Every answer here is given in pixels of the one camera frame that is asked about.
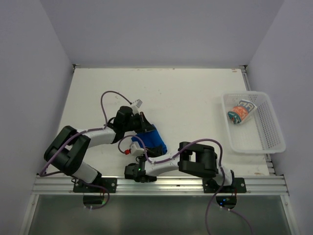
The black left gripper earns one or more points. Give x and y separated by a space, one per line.
145 125

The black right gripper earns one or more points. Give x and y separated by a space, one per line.
141 157

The blue towel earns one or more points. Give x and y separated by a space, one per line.
154 143

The rabbit print towel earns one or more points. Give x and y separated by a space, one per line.
241 112

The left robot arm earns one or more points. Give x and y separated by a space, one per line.
67 151

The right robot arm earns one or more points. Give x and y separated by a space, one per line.
191 158

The white plastic basket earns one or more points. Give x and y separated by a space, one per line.
260 133

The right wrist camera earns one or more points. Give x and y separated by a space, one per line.
134 150

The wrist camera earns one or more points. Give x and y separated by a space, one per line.
134 150
137 103

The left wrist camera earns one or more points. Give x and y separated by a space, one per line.
137 103

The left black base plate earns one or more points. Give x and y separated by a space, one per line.
107 184

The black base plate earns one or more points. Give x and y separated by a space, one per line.
238 185
107 184

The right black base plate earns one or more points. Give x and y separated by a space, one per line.
238 185

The aluminium mounting rail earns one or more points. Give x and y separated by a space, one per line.
166 185

